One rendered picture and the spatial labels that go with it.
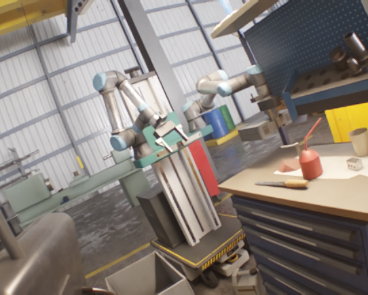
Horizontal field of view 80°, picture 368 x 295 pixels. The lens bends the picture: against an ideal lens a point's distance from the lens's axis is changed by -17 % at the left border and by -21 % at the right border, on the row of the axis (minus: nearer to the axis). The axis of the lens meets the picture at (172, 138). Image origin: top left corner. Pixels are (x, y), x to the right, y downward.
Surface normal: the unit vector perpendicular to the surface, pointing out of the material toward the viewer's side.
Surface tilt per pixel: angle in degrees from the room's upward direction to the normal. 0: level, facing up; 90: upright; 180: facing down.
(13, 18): 90
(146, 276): 90
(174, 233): 90
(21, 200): 90
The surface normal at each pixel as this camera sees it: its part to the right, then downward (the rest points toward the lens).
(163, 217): 0.45, -0.12
